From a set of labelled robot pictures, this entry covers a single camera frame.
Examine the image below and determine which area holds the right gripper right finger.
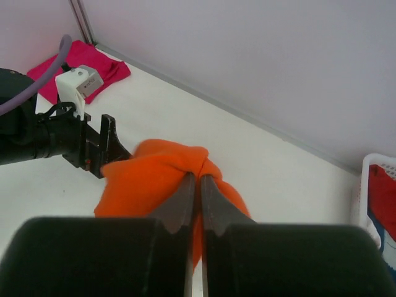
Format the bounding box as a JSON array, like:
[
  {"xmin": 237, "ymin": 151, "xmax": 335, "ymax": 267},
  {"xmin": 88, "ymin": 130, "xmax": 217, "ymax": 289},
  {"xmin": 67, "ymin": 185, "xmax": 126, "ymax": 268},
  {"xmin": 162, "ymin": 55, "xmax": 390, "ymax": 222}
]
[{"xmin": 200, "ymin": 175, "xmax": 393, "ymax": 296}]

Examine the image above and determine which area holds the red t shirt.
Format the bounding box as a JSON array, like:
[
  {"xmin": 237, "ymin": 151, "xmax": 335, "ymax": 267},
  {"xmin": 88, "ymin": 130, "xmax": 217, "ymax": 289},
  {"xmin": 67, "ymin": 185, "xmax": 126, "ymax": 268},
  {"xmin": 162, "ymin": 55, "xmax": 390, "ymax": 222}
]
[{"xmin": 368, "ymin": 165, "xmax": 395, "ymax": 240}]

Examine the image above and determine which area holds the blue white t shirt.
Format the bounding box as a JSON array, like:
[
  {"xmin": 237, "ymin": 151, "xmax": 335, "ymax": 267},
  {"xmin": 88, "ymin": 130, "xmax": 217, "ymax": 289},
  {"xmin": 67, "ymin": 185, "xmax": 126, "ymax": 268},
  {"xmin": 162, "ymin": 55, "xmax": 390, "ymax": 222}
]
[{"xmin": 367, "ymin": 217, "xmax": 395, "ymax": 278}]

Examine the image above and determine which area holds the white plastic basket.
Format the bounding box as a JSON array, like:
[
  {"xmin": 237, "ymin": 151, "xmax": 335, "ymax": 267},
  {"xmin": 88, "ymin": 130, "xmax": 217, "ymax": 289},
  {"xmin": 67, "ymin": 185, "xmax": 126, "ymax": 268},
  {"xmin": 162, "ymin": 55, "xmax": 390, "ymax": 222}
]
[{"xmin": 351, "ymin": 152, "xmax": 396, "ymax": 276}]

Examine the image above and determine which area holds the folded pink t shirt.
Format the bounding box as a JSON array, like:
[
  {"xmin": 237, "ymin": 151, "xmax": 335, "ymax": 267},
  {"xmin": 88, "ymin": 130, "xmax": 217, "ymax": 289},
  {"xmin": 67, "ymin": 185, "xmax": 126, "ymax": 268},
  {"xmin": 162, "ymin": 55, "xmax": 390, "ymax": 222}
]
[{"xmin": 27, "ymin": 40, "xmax": 131, "ymax": 105}]

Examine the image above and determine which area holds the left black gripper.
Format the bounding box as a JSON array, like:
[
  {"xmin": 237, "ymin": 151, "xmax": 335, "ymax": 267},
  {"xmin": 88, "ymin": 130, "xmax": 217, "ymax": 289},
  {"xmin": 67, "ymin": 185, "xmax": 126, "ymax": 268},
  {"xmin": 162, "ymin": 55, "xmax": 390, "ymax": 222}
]
[{"xmin": 0, "ymin": 67, "xmax": 134, "ymax": 179}]

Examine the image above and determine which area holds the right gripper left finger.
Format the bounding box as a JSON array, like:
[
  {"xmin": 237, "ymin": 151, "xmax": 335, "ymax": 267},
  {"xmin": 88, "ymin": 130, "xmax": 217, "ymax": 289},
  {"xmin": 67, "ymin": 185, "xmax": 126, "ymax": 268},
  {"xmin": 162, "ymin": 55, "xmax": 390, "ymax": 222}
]
[{"xmin": 6, "ymin": 173, "xmax": 196, "ymax": 296}]

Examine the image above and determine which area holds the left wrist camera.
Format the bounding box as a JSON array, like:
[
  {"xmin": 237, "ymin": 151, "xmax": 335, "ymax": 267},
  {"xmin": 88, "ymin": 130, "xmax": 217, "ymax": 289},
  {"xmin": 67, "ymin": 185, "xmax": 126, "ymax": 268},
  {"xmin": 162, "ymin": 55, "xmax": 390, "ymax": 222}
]
[{"xmin": 55, "ymin": 65, "xmax": 104, "ymax": 121}]

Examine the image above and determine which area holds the orange t shirt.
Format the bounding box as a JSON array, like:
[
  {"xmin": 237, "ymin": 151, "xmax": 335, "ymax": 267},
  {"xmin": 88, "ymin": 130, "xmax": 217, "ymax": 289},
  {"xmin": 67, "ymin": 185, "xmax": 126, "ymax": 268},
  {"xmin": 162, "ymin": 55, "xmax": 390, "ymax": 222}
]
[{"xmin": 93, "ymin": 138, "xmax": 252, "ymax": 279}]

